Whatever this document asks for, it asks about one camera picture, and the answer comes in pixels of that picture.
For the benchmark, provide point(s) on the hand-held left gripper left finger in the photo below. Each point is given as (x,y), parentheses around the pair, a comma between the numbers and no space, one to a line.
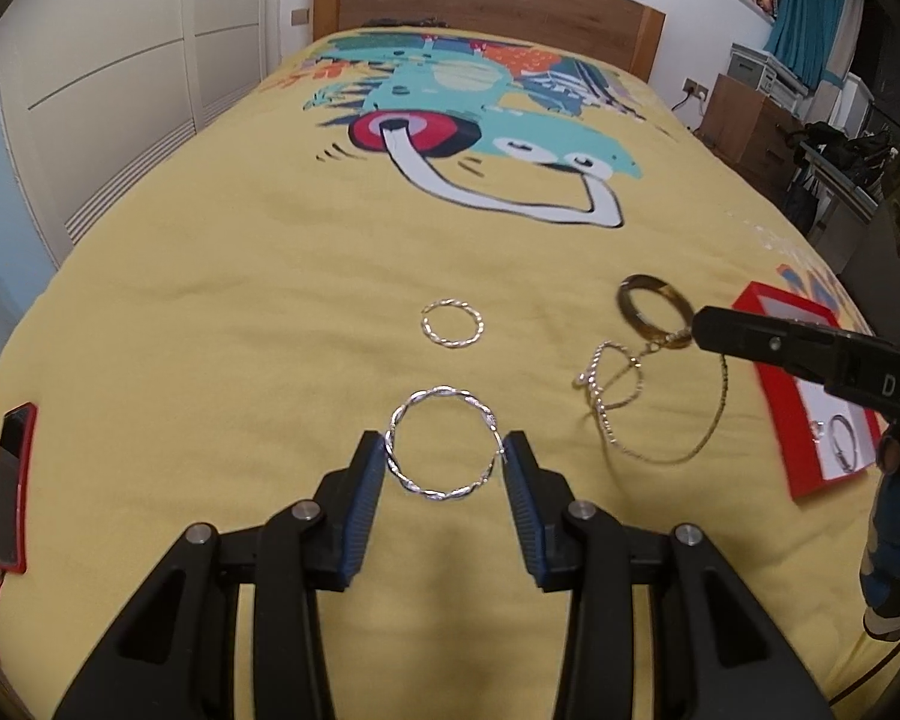
(364,502)

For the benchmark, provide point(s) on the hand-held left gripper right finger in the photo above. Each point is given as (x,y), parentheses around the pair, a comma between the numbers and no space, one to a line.
(529,510)

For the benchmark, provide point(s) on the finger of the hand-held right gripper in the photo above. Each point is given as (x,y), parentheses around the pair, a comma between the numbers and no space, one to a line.
(765,345)

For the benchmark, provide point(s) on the red shallow box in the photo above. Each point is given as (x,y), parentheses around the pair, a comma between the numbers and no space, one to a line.
(776,390)

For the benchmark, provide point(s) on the twisted silver hoop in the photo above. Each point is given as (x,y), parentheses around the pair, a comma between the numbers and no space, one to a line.
(424,326)
(390,457)

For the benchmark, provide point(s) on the thin gold bangle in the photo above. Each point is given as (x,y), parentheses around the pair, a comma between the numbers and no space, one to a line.
(832,442)

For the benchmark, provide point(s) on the person's right forearm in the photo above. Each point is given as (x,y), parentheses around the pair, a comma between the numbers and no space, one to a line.
(892,540)

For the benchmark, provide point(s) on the dark green bangle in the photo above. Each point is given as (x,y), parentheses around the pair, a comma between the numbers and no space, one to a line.
(626,311)

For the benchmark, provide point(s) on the black bag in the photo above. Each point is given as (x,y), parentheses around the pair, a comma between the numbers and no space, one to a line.
(847,150)

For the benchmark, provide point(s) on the wooden cabinet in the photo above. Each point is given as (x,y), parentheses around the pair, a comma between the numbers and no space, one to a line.
(750,127)

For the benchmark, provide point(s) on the white printer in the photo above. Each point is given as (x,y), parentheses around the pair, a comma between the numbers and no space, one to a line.
(765,71)

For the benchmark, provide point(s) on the yellow printed blanket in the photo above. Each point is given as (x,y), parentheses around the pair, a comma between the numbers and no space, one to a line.
(270,240)

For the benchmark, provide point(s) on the blue curtain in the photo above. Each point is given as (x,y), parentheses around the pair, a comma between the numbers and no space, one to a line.
(810,15)

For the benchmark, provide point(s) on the phone in red case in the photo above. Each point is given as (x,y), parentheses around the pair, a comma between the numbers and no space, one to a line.
(11,487)

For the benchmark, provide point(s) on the wooden headboard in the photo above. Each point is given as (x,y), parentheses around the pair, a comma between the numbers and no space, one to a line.
(495,7)

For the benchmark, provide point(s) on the black object by headboard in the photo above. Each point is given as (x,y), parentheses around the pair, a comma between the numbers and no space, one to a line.
(401,21)

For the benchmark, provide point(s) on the white wardrobe doors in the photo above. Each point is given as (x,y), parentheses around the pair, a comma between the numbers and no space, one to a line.
(120,52)

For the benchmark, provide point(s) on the wall socket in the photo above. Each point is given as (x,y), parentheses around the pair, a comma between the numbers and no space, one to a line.
(694,88)

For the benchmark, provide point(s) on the wall light switch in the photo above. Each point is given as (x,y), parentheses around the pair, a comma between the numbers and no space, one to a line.
(300,15)

